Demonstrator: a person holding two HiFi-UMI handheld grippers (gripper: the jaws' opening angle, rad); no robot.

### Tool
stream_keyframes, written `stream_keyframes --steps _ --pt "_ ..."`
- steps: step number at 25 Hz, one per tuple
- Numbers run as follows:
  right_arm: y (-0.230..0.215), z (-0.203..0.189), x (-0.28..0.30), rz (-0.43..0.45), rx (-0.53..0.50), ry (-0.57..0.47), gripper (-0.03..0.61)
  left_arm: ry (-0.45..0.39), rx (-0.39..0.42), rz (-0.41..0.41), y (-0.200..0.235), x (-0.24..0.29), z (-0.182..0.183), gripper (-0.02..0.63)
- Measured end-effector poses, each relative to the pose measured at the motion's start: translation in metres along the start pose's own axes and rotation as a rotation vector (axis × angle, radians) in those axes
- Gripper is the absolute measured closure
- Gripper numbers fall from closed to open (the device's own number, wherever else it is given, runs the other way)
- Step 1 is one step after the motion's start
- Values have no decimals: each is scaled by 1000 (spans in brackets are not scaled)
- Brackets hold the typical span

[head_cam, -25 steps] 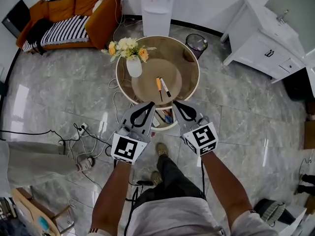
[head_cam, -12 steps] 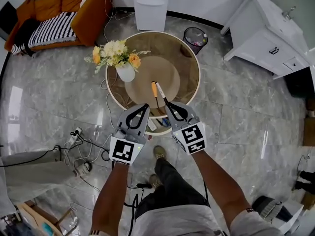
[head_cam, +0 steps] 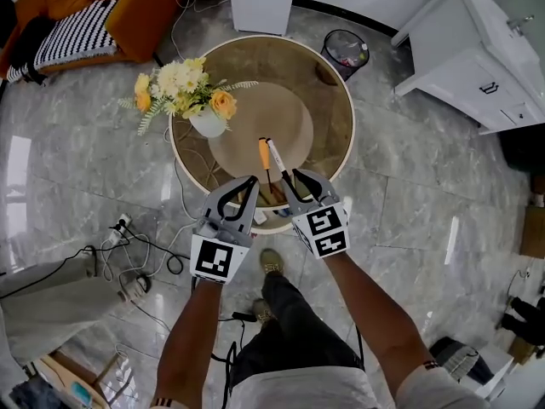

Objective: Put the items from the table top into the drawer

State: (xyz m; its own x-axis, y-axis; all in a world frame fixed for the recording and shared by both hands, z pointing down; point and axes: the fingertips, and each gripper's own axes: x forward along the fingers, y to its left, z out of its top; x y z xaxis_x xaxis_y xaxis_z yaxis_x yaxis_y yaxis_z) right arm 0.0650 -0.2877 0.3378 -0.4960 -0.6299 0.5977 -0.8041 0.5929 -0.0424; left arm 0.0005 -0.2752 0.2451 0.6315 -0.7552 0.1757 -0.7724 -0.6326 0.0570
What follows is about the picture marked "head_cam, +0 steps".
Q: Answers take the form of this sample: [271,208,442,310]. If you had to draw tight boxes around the white box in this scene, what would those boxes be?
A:
[468,343,517,400]

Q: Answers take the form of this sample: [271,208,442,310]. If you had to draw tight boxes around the grey black bag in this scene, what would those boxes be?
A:
[428,337,491,386]

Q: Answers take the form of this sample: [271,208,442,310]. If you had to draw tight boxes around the white power strip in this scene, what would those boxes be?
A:
[107,213,133,246]

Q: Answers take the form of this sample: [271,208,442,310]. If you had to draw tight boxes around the wooden stool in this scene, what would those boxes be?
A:
[37,347,125,409]

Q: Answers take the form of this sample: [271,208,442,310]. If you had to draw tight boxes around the black equipment on floor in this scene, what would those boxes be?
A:
[500,295,545,345]

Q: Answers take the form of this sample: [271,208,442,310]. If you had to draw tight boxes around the white floor appliance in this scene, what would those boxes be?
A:
[228,0,295,37]

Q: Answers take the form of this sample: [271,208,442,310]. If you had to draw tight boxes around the person's left shoe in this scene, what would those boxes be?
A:
[252,298,273,328]

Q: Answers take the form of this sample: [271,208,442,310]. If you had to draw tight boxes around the person's shoe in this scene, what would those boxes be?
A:
[260,248,285,276]
[252,298,273,328]
[118,273,152,302]

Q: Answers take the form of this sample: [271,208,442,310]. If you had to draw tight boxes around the brown cardboard box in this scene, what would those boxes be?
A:
[519,204,545,259]

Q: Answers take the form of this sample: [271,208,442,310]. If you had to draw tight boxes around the black mesh trash bin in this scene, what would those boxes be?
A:
[320,29,370,82]

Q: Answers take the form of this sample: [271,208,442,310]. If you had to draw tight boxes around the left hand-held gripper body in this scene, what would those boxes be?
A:
[189,210,256,287]

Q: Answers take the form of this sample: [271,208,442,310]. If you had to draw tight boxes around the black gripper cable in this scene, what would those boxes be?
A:
[210,311,256,404]

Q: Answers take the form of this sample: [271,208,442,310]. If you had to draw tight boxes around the black floor cable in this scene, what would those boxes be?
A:
[0,223,191,301]

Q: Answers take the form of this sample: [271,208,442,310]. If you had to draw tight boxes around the person's dark trousers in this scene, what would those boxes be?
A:
[229,270,365,389]

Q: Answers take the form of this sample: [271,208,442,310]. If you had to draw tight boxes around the white wall cable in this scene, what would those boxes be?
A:
[169,0,231,61]

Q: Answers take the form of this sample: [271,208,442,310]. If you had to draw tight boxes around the orange handled screwdriver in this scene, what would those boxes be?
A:
[257,136,276,194]

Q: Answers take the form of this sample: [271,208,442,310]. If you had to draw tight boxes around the yellow flower bouquet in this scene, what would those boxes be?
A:
[118,56,260,136]

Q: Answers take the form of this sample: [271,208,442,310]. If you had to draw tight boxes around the beige round table base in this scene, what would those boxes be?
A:
[207,81,315,179]

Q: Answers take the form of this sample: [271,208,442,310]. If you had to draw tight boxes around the round glass table top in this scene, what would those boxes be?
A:
[168,35,357,234]

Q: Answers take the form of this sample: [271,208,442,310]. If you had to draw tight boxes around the silver faucet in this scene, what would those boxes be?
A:
[506,14,536,37]

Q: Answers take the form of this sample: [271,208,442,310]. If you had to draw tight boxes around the black white striped cushion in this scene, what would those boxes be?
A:
[5,0,121,83]

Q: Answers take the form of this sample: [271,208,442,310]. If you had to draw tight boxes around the person's right forearm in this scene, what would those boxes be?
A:
[318,251,432,385]

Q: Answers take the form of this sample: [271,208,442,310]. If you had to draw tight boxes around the white floor cable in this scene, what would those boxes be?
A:
[100,232,172,336]

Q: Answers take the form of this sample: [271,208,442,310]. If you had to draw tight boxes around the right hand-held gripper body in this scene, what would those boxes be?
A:
[291,201,350,260]

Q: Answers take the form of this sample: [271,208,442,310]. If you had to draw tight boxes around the orange sofa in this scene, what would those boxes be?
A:
[0,0,189,81]

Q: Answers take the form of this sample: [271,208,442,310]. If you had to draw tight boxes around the white sink cabinet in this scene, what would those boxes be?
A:
[390,0,545,135]

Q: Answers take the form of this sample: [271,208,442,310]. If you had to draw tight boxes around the person's left forearm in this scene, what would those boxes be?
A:
[155,277,225,404]

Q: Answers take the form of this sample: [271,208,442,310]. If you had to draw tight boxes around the black garment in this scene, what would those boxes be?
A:
[7,14,57,86]

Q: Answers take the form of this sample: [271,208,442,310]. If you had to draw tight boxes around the white marker pen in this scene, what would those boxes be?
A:
[265,138,295,187]

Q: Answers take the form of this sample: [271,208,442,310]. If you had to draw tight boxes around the person's right shoe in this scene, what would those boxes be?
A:
[260,248,285,276]

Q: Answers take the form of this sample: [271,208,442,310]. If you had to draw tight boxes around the white vase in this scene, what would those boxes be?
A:
[188,107,227,139]

